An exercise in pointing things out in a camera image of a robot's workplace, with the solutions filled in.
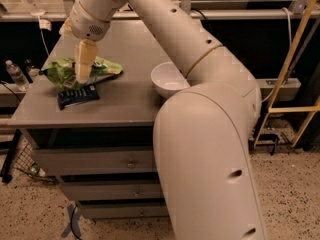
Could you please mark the green rice chip bag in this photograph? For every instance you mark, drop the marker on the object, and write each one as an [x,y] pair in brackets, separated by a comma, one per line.
[61,73]

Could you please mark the white bowl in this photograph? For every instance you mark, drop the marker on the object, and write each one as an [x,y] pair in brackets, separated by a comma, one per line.
[168,80]

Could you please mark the grey drawer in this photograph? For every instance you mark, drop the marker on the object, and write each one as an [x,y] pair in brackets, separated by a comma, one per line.
[85,161]
[126,210]
[112,191]

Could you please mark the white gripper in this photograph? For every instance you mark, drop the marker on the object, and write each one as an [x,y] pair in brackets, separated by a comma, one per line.
[86,24]

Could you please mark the clear water bottle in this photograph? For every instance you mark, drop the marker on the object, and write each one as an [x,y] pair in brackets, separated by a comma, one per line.
[17,75]

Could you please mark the grey drawer cabinet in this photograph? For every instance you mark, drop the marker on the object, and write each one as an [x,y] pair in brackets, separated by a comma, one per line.
[122,117]

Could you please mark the top grey drawer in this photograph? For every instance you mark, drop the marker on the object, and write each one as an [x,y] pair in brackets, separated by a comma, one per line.
[85,161]

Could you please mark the middle grey drawer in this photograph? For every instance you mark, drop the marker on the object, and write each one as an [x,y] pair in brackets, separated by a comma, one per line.
[112,191]

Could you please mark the bottom grey drawer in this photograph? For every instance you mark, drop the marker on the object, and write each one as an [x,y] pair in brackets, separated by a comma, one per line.
[126,210]

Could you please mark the wire mesh basket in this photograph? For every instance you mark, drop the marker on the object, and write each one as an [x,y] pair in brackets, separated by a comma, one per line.
[25,164]

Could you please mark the blueberry rxbar blue wrapper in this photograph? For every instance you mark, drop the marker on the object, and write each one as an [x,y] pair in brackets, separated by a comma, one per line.
[72,97]

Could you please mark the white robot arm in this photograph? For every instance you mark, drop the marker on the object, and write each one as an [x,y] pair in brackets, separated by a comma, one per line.
[200,136]

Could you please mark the yellow wooden ladder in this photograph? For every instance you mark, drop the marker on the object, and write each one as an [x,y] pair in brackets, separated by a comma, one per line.
[292,57]

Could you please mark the metal frame rail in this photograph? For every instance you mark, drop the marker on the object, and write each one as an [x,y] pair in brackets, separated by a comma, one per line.
[59,10]

